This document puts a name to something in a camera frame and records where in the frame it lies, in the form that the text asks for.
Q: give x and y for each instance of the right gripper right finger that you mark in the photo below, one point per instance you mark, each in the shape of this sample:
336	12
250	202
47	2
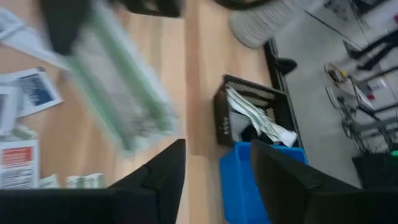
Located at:
289	199

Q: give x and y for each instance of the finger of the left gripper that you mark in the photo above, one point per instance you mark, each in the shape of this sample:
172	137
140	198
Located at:
65	25
152	7

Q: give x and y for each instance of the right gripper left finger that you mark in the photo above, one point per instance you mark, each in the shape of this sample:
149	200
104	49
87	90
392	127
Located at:
161	193

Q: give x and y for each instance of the plain white bandage wrapper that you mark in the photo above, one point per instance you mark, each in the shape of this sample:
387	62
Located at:
28	40
287	138

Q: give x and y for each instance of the green-striped bandage wrapper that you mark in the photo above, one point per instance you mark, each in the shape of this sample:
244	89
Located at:
258	116
124	93
85	181

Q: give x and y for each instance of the blue plastic basket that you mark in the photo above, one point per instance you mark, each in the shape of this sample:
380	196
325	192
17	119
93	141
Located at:
239	186

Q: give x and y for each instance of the blue alcohol pad packet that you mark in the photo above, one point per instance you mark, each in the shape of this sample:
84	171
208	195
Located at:
37	91

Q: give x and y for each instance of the black equipment box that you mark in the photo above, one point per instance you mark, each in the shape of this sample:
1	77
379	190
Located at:
373	171

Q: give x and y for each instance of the black plastic basket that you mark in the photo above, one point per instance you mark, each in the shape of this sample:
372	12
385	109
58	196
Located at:
222	124

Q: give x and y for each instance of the translucent white packet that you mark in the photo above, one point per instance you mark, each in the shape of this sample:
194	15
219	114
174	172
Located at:
7	109

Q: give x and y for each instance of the red-label ointment packet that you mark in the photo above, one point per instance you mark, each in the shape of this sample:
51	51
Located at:
18	165

